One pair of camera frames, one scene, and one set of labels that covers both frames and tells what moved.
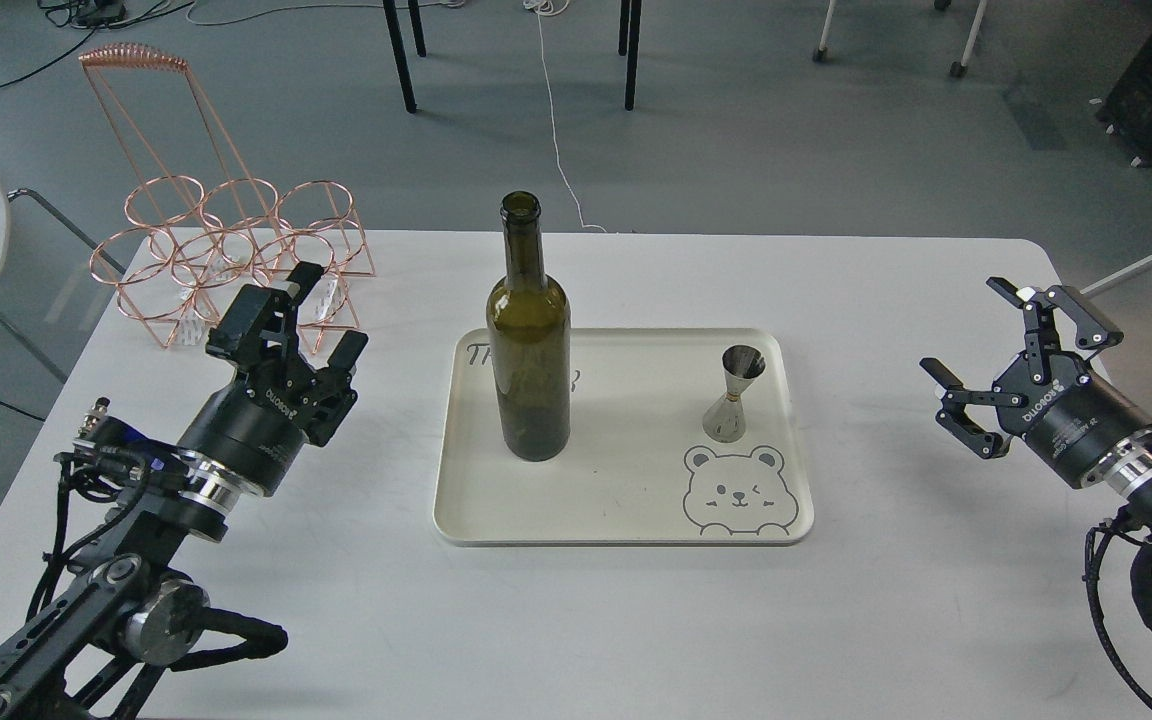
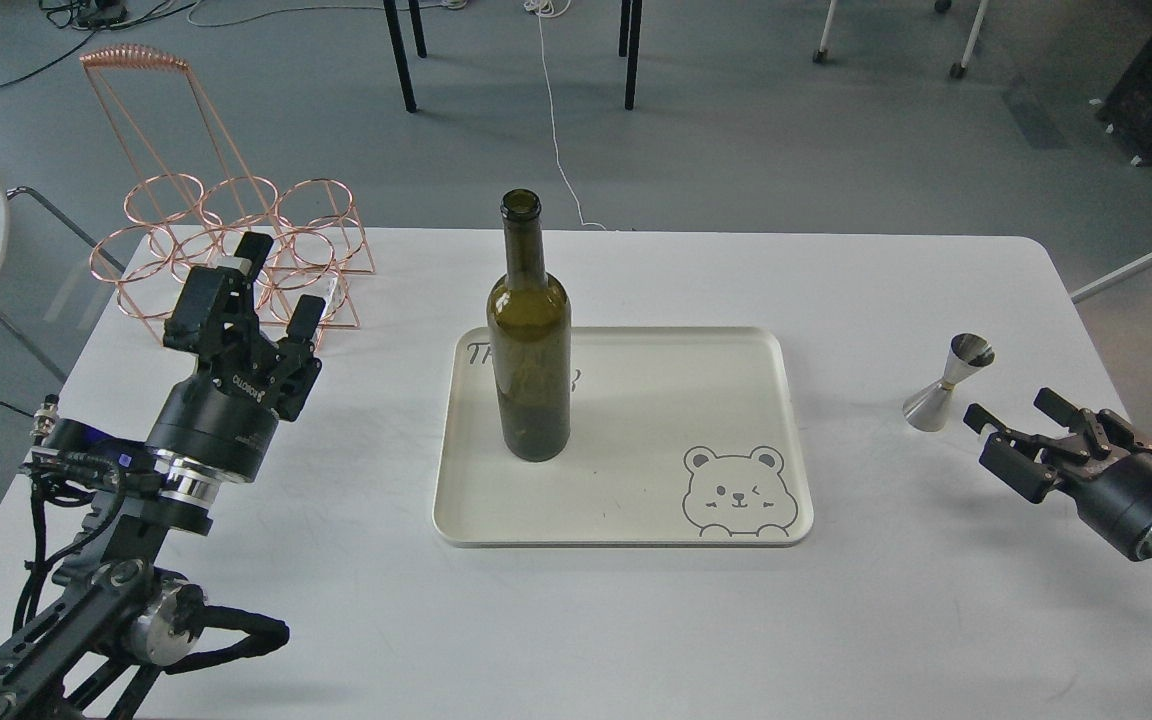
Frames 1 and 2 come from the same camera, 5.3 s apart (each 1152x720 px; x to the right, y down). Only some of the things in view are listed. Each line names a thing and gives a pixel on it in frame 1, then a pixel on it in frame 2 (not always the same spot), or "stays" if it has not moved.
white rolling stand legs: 958,69 stays
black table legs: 628,43 stays
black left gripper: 259,425 -> 221,418
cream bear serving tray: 639,468 stays
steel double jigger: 726,422 -> 926,411
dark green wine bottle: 529,328 stays
